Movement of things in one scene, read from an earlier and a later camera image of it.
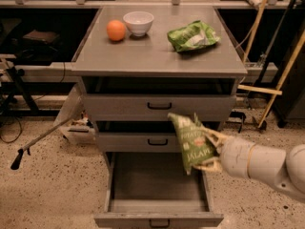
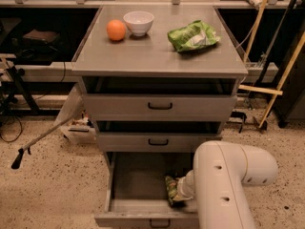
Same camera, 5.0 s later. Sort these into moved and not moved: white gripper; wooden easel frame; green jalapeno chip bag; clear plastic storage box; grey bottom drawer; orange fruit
Moved: white gripper; green jalapeno chip bag
Not moved: wooden easel frame; grey bottom drawer; clear plastic storage box; orange fruit
